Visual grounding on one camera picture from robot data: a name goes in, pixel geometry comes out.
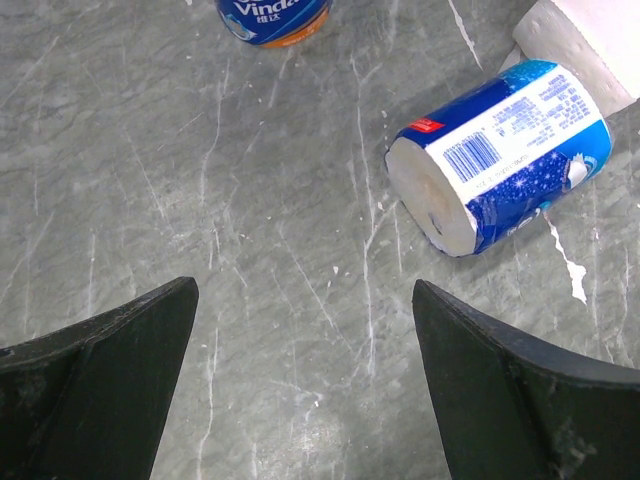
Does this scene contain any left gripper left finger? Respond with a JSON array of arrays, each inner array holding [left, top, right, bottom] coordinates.
[[1, 277, 199, 479]]

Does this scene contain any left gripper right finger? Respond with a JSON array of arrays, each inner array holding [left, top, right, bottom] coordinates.
[[412, 280, 639, 479]]

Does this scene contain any blue roll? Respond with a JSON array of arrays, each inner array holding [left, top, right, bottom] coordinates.
[[385, 60, 613, 257], [215, 0, 333, 48]]

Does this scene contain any blue wrapped roll lying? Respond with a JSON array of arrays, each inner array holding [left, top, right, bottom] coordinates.
[[385, 60, 613, 257]]

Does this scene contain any white toilet roll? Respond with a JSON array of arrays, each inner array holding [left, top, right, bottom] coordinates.
[[501, 0, 639, 117]]

